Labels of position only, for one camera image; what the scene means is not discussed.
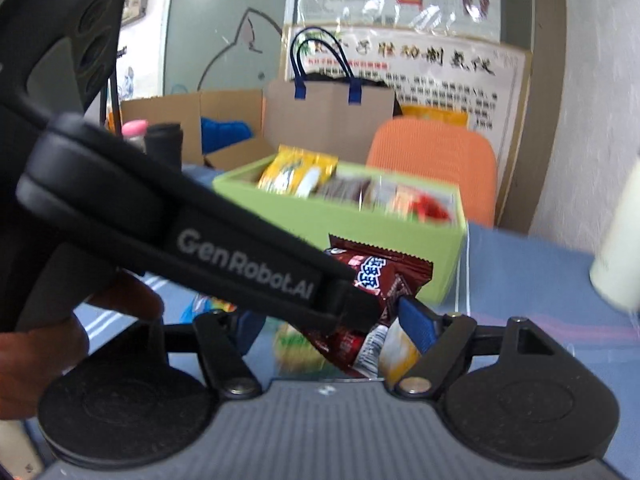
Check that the white thermos jug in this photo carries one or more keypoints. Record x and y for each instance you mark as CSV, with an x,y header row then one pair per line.
x,y
614,273

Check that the green snack packet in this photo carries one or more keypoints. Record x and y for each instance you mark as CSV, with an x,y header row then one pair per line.
x,y
295,355

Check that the yellow snack bag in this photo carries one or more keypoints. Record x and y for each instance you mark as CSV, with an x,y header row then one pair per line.
x,y
297,172

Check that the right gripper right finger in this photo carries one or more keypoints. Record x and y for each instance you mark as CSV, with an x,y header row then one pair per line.
x,y
443,342

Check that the yellow bag behind chair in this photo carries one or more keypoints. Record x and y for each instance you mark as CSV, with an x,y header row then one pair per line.
x,y
449,117

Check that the brown cardboard box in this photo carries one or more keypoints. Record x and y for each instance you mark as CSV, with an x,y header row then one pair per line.
x,y
188,109

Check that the chinese text poster board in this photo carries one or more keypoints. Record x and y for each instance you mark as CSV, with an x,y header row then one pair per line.
x,y
485,81

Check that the brown paper bag blue handles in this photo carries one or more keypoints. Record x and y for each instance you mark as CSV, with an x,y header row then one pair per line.
x,y
336,115

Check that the small yellow snack packet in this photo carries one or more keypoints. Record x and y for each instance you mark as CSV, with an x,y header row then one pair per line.
x,y
397,356

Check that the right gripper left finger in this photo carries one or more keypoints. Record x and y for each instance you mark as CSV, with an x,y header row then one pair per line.
x,y
221,361

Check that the pink cap plastic bottle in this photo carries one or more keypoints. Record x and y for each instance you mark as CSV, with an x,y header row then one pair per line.
x,y
134,133

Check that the dark red date pack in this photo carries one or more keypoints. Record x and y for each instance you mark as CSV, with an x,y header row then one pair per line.
x,y
345,190

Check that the blue chair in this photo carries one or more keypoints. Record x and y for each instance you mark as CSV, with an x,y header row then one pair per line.
x,y
216,136

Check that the light green cardboard box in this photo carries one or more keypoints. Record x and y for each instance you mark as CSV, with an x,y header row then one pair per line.
x,y
315,219

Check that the black tumbler cup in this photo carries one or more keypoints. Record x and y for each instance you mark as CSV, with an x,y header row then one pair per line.
x,y
163,143

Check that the red chips bag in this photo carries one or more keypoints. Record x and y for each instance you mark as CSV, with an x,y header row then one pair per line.
x,y
413,204

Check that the blue cookie packet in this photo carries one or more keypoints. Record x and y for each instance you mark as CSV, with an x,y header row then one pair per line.
x,y
203,304

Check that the person's left hand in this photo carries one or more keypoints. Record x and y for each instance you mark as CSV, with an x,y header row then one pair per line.
x,y
30,361

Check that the orange chair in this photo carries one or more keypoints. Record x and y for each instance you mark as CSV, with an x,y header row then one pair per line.
x,y
437,151

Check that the dark red chocolate packet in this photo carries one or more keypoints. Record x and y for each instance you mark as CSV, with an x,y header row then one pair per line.
x,y
384,274

